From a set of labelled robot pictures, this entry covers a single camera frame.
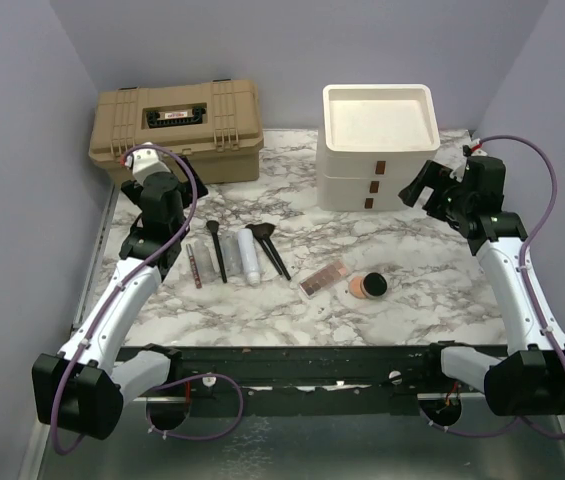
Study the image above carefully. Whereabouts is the black mounting rail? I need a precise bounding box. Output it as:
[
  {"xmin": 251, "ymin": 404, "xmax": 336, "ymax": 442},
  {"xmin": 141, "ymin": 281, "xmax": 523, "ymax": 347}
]
[{"xmin": 61, "ymin": 342, "xmax": 513, "ymax": 419}]

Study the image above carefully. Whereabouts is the tan plastic toolbox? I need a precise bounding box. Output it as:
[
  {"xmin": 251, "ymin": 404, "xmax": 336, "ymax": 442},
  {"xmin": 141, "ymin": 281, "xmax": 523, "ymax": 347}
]
[{"xmin": 89, "ymin": 79, "xmax": 264, "ymax": 186}]

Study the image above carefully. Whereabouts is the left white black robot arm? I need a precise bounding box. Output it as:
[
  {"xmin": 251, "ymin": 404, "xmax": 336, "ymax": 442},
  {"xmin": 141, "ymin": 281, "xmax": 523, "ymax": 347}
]
[{"xmin": 32, "ymin": 147, "xmax": 208, "ymax": 455}]

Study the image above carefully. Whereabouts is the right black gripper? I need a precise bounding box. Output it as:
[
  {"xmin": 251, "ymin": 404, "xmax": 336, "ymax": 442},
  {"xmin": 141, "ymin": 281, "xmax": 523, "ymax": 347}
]
[{"xmin": 400, "ymin": 158, "xmax": 473, "ymax": 226}]

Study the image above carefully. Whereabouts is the red lip pencil tube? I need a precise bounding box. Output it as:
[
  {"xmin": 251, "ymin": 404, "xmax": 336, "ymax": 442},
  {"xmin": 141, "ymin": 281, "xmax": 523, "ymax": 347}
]
[{"xmin": 187, "ymin": 245, "xmax": 203, "ymax": 289}]

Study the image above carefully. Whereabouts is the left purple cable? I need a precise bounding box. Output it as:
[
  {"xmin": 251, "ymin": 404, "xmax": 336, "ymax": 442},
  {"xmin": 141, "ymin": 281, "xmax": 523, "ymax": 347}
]
[{"xmin": 50, "ymin": 145, "xmax": 245, "ymax": 456}]

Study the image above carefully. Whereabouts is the purple cable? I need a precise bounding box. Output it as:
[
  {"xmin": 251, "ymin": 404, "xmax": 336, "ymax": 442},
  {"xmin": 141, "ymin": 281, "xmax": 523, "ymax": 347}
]
[
  {"xmin": 50, "ymin": 145, "xmax": 245, "ymax": 456},
  {"xmin": 419, "ymin": 134, "xmax": 565, "ymax": 440}
]

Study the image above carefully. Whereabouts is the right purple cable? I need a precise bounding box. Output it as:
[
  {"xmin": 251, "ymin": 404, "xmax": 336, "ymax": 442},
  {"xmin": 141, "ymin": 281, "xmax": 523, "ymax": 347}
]
[{"xmin": 419, "ymin": 134, "xmax": 565, "ymax": 440}]

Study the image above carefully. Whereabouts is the black fan makeup brush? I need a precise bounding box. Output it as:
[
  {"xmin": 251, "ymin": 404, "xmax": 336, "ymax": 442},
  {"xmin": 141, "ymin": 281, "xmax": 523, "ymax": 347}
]
[{"xmin": 256, "ymin": 223, "xmax": 291, "ymax": 281}]

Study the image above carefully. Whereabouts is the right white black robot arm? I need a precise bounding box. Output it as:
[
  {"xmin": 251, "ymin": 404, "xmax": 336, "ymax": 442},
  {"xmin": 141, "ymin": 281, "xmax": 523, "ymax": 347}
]
[{"xmin": 399, "ymin": 156, "xmax": 565, "ymax": 416}]

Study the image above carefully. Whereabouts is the brown eyeshadow palette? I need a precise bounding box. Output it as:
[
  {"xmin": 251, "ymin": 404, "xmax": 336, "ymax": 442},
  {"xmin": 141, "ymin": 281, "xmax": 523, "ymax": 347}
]
[{"xmin": 299, "ymin": 260, "xmax": 348, "ymax": 298}]

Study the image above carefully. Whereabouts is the white cosmetic bottle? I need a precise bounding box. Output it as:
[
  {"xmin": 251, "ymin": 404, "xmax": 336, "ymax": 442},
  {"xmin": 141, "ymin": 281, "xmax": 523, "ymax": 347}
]
[{"xmin": 237, "ymin": 228, "xmax": 261, "ymax": 286}]

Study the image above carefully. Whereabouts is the black angled makeup brush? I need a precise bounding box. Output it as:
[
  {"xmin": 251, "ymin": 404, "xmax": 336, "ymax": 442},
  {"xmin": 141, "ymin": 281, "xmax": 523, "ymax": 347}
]
[{"xmin": 246, "ymin": 224, "xmax": 283, "ymax": 276}]

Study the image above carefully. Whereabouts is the orange makeup sponge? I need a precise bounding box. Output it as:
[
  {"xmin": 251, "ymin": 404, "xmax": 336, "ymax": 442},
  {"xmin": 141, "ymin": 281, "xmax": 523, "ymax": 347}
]
[{"xmin": 348, "ymin": 276, "xmax": 367, "ymax": 299}]

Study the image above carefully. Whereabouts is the cream drawer organizer cabinet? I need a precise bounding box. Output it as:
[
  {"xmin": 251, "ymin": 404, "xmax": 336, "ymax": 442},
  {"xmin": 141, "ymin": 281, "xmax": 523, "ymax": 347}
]
[{"xmin": 316, "ymin": 84, "xmax": 441, "ymax": 212}]

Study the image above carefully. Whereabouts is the black round makeup brush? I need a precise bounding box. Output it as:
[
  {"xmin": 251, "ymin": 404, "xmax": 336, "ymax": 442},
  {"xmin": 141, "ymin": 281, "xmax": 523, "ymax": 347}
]
[{"xmin": 206, "ymin": 220, "xmax": 228, "ymax": 283}]

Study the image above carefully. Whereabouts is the black round compact jar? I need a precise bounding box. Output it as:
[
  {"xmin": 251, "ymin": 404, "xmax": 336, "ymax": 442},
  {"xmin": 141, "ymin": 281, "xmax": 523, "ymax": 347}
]
[{"xmin": 362, "ymin": 272, "xmax": 388, "ymax": 298}]

